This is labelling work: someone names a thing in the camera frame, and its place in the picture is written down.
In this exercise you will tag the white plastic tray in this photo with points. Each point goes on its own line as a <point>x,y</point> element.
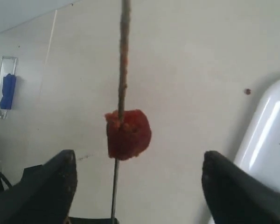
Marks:
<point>259,152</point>

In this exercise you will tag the thin metal skewer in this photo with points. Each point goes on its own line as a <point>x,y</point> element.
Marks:
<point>123,50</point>

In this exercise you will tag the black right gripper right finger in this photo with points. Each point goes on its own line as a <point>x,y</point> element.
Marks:
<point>235,197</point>

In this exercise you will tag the blue cloth in background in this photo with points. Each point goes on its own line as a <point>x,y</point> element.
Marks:
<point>9,82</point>

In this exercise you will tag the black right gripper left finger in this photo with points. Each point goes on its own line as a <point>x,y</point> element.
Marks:
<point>43,197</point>

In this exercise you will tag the red meat ball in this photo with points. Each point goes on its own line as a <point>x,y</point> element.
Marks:
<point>130,138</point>

